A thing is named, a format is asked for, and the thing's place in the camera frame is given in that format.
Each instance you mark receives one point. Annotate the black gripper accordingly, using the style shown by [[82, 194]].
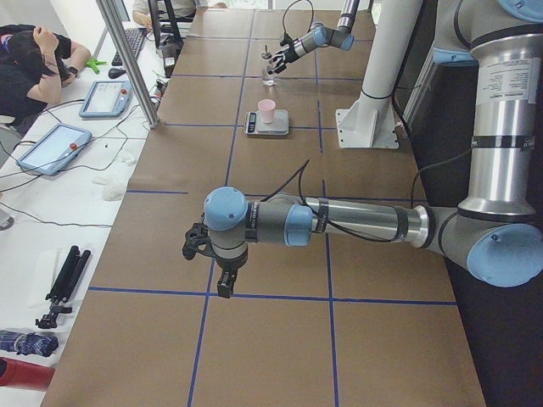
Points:
[[229, 265], [290, 51]]

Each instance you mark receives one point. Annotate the glass sauce bottle metal spout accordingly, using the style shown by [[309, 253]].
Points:
[[266, 62]]

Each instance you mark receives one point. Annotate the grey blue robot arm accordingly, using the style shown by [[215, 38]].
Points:
[[489, 233], [317, 35]]

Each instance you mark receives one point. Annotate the digital kitchen scale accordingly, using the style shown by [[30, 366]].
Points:
[[255, 126]]

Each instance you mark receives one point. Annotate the black keyboard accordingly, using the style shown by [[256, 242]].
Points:
[[136, 39]]

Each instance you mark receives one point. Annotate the black folded tripod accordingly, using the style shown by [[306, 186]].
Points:
[[63, 287]]

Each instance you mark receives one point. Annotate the black computer mouse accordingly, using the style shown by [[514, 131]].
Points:
[[115, 73]]

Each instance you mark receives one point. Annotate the far blue teach pendant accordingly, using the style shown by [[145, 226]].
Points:
[[106, 99]]

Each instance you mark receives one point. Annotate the blue teach pendant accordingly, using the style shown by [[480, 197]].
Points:
[[55, 150], [106, 99]]

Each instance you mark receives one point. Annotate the blue folded umbrella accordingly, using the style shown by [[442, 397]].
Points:
[[28, 343]]

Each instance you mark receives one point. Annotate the near blue teach pendant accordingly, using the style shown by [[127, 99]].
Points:
[[55, 150]]

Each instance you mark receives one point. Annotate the red cylinder bottle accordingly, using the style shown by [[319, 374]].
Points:
[[24, 375]]

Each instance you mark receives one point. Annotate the person in black shirt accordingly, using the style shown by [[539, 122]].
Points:
[[36, 64]]

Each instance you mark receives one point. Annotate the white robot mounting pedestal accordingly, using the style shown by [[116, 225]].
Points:
[[370, 121]]

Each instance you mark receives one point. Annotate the aluminium frame post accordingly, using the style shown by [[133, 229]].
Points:
[[117, 32]]

